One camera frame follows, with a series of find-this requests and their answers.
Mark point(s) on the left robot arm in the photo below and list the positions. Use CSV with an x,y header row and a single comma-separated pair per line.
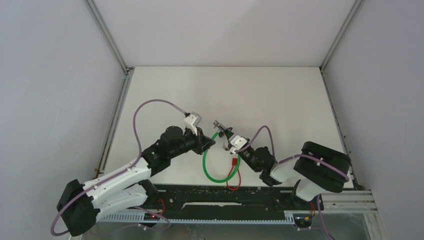
x,y
81,205

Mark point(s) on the grey cable duct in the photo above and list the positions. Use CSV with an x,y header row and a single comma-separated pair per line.
x,y
143,217

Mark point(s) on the green cable lock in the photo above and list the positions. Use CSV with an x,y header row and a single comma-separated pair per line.
x,y
217,163

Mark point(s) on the red cable lock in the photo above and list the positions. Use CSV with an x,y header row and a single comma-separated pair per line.
x,y
234,171

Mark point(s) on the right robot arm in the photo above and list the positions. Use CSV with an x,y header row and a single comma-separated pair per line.
x,y
317,168

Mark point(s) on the right aluminium corner post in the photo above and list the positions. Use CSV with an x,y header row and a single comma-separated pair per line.
x,y
355,8

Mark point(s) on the left aluminium corner post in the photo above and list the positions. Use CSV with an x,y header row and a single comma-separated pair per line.
x,y
105,32

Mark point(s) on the silver key bunch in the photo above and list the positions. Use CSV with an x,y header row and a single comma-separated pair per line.
x,y
218,125

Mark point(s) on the aluminium front frame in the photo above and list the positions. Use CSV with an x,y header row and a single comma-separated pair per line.
x,y
347,202

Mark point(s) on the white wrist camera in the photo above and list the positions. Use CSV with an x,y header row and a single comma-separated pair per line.
x,y
236,143
191,121

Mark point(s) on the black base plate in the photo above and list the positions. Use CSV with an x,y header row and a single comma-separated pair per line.
x,y
217,202

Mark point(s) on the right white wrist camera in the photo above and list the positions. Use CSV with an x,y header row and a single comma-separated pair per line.
x,y
236,143

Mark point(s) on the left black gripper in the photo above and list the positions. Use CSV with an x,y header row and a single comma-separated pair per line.
x,y
202,142

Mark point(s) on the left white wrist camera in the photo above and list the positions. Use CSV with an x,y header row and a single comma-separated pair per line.
x,y
191,121

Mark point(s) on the aluminium corner post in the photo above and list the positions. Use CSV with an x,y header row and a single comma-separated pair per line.
x,y
105,32
355,8

